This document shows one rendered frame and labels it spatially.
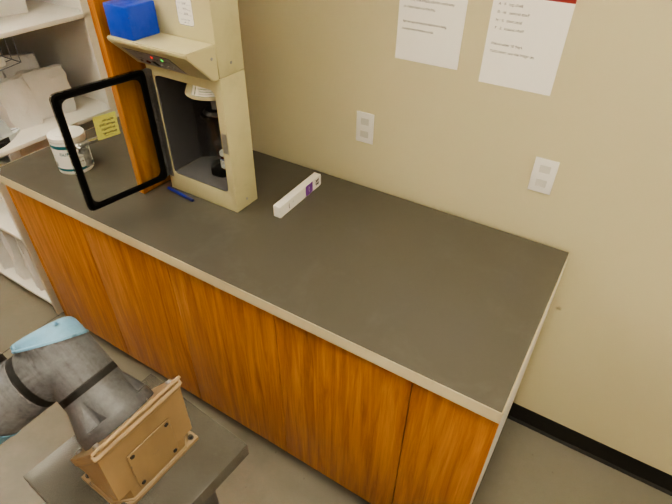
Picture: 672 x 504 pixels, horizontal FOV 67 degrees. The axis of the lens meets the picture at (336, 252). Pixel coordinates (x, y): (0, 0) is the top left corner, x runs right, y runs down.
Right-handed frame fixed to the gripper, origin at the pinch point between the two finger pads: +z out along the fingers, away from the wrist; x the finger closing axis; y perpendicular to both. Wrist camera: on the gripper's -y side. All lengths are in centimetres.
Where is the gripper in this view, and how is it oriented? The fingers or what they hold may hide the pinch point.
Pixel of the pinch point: (15, 133)
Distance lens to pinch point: 171.4
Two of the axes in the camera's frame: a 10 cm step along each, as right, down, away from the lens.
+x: -8.5, -3.4, 4.0
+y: 0.1, -7.8, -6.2
